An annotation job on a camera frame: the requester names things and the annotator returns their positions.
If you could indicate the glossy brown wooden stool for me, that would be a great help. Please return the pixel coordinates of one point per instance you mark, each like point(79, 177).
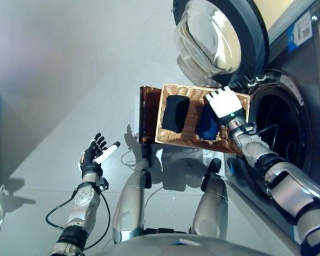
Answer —
point(149, 114)

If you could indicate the grey front-load washing machine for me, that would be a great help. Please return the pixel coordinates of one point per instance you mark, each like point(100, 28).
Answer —
point(304, 106)

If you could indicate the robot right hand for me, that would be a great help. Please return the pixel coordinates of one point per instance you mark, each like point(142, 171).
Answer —
point(225, 104)

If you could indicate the white and beige cabinet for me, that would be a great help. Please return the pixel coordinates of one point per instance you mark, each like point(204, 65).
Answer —
point(282, 10)

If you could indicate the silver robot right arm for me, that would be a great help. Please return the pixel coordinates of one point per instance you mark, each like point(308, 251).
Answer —
point(282, 181)

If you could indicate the blue garment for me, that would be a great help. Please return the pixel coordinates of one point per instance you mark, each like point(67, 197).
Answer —
point(206, 128)

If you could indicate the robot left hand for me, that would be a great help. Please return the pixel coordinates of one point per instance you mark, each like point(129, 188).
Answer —
point(92, 160)

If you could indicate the woven wicker laundry basket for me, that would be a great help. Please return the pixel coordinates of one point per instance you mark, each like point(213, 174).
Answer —
point(192, 114)

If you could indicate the folded black garment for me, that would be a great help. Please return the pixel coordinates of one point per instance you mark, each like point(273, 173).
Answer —
point(174, 114)

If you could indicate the grey robot torso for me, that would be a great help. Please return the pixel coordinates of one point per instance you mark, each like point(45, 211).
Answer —
point(189, 248)

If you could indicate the silver robot leg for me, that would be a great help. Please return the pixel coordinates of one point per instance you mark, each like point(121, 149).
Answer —
point(212, 208)
point(129, 202)

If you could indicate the silver robot right leg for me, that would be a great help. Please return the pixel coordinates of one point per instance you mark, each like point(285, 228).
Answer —
point(212, 208)

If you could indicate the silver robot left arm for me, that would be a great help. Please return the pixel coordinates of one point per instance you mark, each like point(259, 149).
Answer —
point(81, 208)

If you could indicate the silver robot left leg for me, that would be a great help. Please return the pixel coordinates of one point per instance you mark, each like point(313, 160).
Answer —
point(129, 202)

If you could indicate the round glass washer door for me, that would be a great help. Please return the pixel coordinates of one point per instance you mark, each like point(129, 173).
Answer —
point(210, 40)

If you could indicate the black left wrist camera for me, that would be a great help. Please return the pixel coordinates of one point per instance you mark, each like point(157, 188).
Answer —
point(103, 184)

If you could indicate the blue white energy label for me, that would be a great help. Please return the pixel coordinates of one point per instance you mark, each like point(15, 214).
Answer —
point(300, 32)

